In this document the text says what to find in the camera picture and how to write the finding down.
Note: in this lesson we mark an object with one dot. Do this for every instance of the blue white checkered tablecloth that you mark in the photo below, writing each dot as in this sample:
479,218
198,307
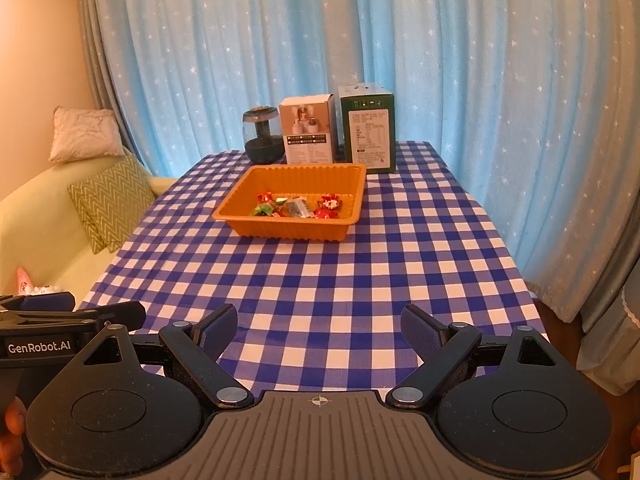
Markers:
400,270

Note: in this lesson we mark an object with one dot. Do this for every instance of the white product box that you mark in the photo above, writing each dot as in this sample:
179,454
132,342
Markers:
307,135

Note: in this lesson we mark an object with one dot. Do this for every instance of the grey curtain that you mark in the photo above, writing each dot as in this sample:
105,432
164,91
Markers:
100,35
610,340

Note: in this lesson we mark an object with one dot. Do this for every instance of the green chevron pillow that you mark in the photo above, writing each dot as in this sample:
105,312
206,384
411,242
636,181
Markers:
112,200

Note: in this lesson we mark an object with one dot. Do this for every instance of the white plush toy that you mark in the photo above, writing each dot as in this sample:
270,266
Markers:
46,289

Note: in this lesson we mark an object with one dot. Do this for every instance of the orange plastic tray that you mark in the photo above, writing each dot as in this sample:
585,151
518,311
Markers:
285,227

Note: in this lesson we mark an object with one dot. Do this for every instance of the clear dark seaweed packet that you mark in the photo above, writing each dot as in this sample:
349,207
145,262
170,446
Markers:
299,208

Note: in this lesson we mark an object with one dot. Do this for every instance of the red candy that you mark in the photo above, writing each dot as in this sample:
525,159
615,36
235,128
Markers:
323,214
330,200
264,197

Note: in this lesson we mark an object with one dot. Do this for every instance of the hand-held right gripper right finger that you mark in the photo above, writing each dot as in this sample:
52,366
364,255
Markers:
422,332

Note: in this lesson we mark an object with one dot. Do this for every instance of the dark green glass humidifier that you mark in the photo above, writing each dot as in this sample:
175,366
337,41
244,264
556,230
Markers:
262,142

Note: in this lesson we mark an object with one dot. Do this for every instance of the brown candy green wrapper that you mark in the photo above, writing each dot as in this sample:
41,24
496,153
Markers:
261,210

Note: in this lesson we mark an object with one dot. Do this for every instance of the pale candy yellow wrapper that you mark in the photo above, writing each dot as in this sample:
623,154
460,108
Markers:
278,202

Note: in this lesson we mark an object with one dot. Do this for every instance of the white pillow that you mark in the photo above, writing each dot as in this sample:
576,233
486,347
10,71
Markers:
85,132

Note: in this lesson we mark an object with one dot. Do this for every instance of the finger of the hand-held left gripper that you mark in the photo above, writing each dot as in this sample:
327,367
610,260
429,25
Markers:
47,302
122,314

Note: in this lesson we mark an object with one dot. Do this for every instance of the pale green sofa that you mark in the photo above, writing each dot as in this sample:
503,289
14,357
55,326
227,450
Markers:
40,230

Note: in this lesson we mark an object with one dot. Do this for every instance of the person's left hand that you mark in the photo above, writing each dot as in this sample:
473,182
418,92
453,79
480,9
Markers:
12,420

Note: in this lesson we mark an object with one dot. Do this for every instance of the green product box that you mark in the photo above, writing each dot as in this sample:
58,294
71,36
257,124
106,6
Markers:
367,130

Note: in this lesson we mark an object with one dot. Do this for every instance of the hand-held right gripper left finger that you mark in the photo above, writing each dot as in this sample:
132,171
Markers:
220,331

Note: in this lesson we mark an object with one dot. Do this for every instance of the pink plush star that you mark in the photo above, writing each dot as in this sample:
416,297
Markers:
24,282

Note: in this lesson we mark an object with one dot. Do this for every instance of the light blue star curtain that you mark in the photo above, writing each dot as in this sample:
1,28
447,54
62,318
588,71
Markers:
225,50

